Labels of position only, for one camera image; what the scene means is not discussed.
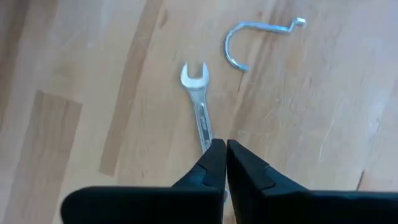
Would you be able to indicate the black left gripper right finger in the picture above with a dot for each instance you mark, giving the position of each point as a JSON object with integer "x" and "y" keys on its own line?
{"x": 311, "y": 208}

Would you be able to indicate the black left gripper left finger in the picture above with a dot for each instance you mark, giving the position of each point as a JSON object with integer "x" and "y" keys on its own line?
{"x": 140, "y": 207}

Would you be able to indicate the silver open-end wrench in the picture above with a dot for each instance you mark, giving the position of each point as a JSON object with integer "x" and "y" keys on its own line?
{"x": 200, "y": 112}

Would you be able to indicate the silver metal peg hook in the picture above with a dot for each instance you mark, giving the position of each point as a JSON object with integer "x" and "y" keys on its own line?
{"x": 228, "y": 46}

